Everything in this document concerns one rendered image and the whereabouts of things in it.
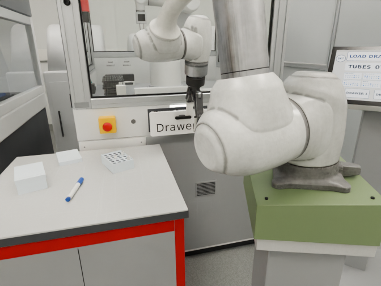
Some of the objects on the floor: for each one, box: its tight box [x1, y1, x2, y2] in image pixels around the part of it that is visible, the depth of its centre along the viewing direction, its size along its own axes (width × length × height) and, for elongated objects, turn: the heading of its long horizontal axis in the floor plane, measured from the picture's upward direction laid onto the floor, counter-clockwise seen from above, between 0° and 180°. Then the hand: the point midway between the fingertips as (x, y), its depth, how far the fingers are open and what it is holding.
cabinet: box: [79, 133, 255, 256], centre depth 190 cm, size 95×103×80 cm
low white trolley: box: [0, 144, 189, 286], centre depth 109 cm, size 58×62×76 cm
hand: (193, 121), depth 115 cm, fingers open, 13 cm apart
